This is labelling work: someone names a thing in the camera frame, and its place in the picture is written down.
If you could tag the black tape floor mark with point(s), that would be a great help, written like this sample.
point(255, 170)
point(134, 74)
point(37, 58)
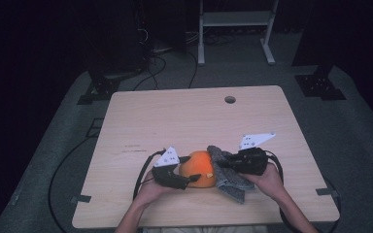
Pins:
point(94, 127)

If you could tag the person's left hand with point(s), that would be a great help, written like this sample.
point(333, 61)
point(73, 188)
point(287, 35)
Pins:
point(150, 191)

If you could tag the black stand base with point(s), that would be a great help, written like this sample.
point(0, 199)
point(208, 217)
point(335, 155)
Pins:
point(102, 87)
point(319, 85)

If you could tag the orange plush toy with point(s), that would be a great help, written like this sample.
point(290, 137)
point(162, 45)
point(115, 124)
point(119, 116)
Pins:
point(200, 168)

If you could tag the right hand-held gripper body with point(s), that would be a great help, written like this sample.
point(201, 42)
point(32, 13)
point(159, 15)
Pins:
point(251, 161)

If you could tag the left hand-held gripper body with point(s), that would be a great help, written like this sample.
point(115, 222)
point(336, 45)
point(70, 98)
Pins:
point(168, 176)

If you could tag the grey tape strip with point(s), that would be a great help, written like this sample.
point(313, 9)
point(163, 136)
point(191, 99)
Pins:
point(81, 198)
point(327, 192)

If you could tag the grey cloth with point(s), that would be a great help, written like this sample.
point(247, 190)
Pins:
point(231, 187)

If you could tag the white metal stand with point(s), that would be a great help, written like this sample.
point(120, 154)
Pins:
point(236, 18)

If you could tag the person's right hand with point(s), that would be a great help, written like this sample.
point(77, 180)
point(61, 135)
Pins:
point(270, 183)

